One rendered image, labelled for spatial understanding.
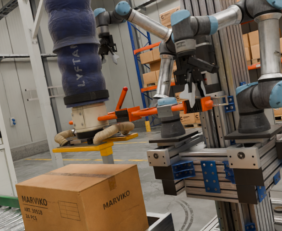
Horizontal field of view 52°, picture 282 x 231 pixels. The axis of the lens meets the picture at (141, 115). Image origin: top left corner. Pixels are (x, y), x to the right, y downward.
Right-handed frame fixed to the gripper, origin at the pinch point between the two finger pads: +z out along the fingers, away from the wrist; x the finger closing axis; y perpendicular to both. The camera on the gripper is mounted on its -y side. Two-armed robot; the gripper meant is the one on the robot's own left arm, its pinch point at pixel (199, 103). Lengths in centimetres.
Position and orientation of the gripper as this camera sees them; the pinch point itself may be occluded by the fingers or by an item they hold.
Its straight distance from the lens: 111.8
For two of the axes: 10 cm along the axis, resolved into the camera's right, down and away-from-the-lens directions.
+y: -7.8, 1.0, 6.1
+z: 1.8, 9.8, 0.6
